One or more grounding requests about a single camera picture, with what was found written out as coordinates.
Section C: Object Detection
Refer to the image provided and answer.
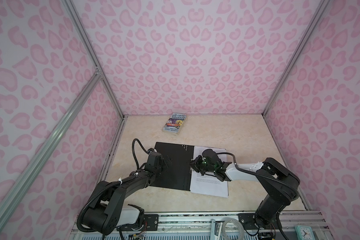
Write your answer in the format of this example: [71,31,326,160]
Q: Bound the teal alarm clock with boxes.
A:
[295,225,316,240]

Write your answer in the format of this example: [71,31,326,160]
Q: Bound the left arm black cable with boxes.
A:
[76,137,152,233]

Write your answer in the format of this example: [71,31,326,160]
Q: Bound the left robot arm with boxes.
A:
[76,151,172,236]

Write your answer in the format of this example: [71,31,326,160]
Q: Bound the printed sheet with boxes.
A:
[190,146,229,198]

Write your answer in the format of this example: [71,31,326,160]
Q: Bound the colourful paperback book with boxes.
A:
[162,113,187,135]

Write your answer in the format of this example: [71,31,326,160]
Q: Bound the black A4 clip folder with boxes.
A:
[151,142,194,191]

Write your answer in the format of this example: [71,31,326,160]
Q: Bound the clear tube coil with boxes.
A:
[221,218,245,240]

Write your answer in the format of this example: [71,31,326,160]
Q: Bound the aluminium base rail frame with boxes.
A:
[68,210,334,240]

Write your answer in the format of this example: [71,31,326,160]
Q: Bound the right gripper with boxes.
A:
[186,155,216,176]

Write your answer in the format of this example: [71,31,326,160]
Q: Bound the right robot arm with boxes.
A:
[190,149,300,229]

